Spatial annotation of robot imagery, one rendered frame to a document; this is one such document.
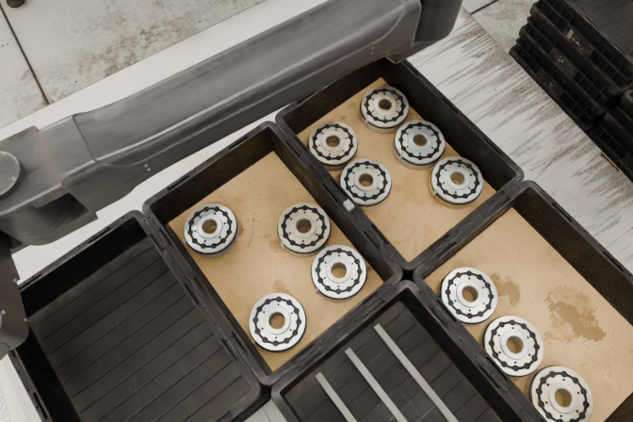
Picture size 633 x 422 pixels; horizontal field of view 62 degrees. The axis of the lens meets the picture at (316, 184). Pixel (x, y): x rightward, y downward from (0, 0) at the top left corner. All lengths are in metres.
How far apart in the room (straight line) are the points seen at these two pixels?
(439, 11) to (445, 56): 0.95
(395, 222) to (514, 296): 0.26
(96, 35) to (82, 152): 2.17
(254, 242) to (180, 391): 0.30
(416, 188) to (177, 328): 0.54
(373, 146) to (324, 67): 0.69
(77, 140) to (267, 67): 0.15
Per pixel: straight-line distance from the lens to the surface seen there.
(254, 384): 0.89
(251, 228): 1.05
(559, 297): 1.09
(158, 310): 1.05
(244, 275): 1.02
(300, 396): 0.99
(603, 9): 1.99
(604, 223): 1.33
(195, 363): 1.02
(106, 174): 0.41
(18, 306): 0.43
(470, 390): 1.02
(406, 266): 0.92
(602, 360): 1.10
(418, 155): 1.09
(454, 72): 1.41
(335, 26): 0.45
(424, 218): 1.07
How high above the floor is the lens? 1.81
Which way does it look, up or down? 66 degrees down
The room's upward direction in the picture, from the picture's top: 2 degrees counter-clockwise
